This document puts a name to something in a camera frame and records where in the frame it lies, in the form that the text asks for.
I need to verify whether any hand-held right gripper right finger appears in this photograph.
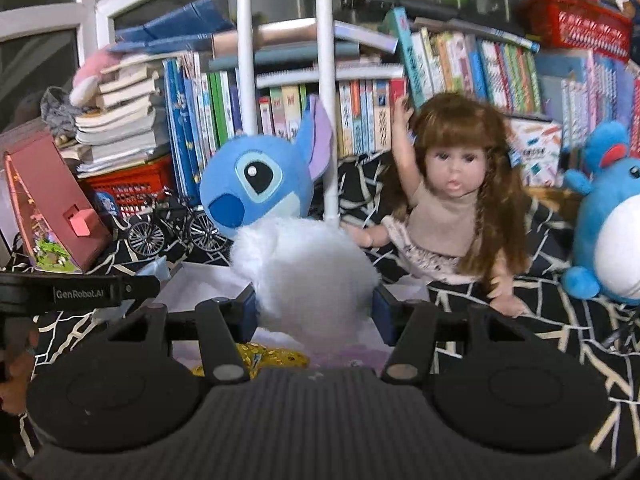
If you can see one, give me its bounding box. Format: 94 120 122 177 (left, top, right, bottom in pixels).
371 286 572 385

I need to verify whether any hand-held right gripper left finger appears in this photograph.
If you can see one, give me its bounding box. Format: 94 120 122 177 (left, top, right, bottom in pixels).
65 285 262 387

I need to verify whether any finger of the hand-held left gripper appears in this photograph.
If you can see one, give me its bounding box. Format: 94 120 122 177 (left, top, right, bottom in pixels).
120 274 161 302

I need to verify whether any white cardboard box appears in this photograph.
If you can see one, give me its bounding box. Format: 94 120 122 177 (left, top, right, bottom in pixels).
149 259 432 362

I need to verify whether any gold sequin bow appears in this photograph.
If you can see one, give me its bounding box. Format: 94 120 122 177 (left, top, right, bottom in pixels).
192 342 309 379

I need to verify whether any white fluffy pompom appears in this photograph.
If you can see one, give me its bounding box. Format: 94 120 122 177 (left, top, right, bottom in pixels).
228 215 381 351

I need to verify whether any person's left hand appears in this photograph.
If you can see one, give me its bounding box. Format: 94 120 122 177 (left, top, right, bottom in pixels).
0 329 42 417

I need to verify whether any miniature black bicycle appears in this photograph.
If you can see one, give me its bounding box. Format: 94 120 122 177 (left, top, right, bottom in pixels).
124 187 231 261

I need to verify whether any small blue round toy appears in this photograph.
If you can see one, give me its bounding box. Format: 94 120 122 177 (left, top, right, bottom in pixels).
92 190 121 219

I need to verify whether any pink triangular house model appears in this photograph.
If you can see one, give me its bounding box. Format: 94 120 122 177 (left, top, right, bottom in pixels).
2 132 114 275

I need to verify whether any red basket under books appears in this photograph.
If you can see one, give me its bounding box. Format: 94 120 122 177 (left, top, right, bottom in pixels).
77 155 176 219

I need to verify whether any brown-haired doll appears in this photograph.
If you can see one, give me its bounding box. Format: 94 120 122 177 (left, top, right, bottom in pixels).
344 90 532 319

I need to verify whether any blue alien plush toy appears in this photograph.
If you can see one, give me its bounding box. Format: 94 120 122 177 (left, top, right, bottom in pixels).
198 93 335 240

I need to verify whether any stack of lying books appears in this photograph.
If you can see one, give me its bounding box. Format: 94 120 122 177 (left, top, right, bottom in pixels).
54 52 174 179

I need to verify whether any grey cloth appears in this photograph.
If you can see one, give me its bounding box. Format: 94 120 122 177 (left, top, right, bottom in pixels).
39 85 84 139

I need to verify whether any pink plush toy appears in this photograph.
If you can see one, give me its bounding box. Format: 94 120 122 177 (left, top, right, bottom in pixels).
68 42 124 107

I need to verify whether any colourful printed white box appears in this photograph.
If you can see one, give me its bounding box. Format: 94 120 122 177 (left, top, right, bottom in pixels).
504 114 564 189

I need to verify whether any white pole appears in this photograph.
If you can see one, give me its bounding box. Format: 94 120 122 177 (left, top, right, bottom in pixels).
235 0 259 136
313 0 341 226

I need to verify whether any round blue white plush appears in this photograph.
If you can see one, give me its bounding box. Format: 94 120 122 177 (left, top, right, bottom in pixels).
559 120 640 306

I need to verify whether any row of upright books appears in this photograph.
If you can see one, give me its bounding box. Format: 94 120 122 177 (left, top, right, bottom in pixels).
162 7 640 196

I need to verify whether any blue folder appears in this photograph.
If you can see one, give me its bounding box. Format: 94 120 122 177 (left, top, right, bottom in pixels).
109 0 236 56

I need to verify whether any red basket with white label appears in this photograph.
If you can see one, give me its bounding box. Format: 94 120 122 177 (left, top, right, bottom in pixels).
519 0 634 64

